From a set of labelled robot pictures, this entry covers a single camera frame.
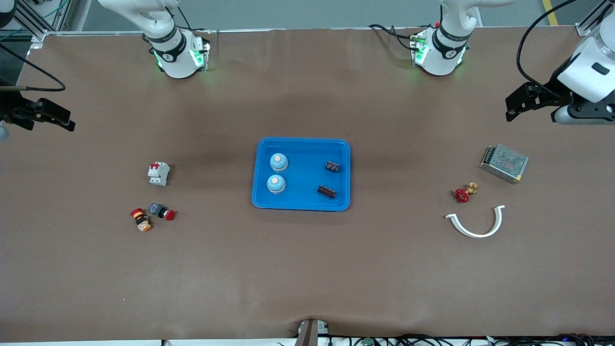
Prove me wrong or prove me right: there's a white red circuit breaker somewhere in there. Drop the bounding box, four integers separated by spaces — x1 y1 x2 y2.
147 161 171 187

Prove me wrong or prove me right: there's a brown table mat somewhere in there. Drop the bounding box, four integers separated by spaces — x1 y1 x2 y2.
0 26 615 343

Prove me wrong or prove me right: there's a red yellow emergency stop button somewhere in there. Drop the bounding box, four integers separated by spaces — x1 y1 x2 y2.
130 208 153 233

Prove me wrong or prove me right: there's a blue plastic tray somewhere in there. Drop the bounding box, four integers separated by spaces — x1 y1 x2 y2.
251 137 351 212

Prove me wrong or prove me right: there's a metal mesh power supply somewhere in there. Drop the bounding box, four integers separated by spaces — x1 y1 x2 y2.
480 144 529 185

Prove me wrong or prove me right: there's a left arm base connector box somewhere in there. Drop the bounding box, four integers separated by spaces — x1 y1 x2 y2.
410 30 429 66

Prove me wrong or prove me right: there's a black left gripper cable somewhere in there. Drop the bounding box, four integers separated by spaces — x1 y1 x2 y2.
517 0 577 99

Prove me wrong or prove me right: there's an aluminium frame corner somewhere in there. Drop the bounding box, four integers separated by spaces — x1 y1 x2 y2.
574 0 615 37
0 0 73 51

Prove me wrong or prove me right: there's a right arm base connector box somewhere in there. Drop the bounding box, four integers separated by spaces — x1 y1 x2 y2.
190 31 210 73

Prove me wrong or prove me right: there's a black left arm base cable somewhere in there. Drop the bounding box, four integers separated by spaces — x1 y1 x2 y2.
368 23 418 51

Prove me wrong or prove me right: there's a red black push button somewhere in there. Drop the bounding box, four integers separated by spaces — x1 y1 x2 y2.
148 203 176 222

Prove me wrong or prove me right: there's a black cable bundle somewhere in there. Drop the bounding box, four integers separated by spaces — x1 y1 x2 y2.
332 334 615 346

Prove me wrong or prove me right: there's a red handle brass valve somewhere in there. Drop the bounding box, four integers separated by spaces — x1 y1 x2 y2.
455 182 479 204

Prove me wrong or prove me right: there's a white curved plastic clamp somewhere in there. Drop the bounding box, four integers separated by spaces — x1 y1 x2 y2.
444 205 506 239

